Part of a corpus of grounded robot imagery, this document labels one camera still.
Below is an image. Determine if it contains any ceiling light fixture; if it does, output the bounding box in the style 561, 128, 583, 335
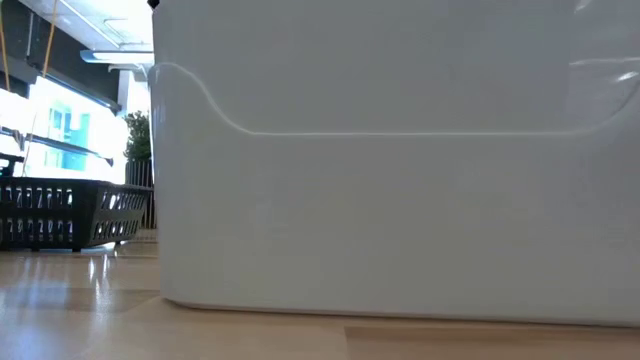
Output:
79, 48, 155, 66

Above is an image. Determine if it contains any yellow cable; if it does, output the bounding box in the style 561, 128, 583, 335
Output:
41, 0, 60, 79

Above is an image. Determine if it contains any white plastic bin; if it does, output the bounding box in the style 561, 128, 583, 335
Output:
151, 0, 640, 136
148, 61, 640, 330

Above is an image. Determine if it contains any black slotted plastic basket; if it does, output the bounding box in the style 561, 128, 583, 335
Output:
0, 176, 154, 253

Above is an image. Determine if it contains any ribbed plant pot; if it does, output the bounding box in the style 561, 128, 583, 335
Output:
124, 158, 158, 231

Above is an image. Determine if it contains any small green artificial plant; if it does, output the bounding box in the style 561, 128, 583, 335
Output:
123, 110, 153, 163

